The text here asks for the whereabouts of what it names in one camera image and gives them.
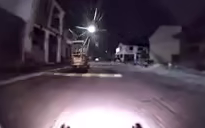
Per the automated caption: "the pale open-sided vehicle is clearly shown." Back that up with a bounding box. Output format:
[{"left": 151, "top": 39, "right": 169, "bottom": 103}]
[{"left": 69, "top": 40, "right": 91, "bottom": 72}]

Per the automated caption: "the street lamp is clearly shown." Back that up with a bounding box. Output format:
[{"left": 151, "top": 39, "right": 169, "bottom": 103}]
[{"left": 85, "top": 23, "right": 98, "bottom": 35}]

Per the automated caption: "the grey asphalt road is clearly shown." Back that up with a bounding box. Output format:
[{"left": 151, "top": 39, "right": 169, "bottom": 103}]
[{"left": 0, "top": 61, "right": 205, "bottom": 128}]

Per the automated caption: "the pale plain building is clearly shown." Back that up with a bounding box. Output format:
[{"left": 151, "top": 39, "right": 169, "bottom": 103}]
[{"left": 148, "top": 25, "right": 183, "bottom": 65}]

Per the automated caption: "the dark building with pillars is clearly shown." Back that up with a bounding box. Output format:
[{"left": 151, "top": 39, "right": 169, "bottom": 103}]
[{"left": 0, "top": 0, "right": 73, "bottom": 69}]

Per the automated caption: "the robot's own part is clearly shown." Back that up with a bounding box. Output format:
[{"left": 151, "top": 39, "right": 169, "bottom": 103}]
[
  {"left": 132, "top": 122, "right": 143, "bottom": 128},
  {"left": 60, "top": 123, "right": 71, "bottom": 128}
]

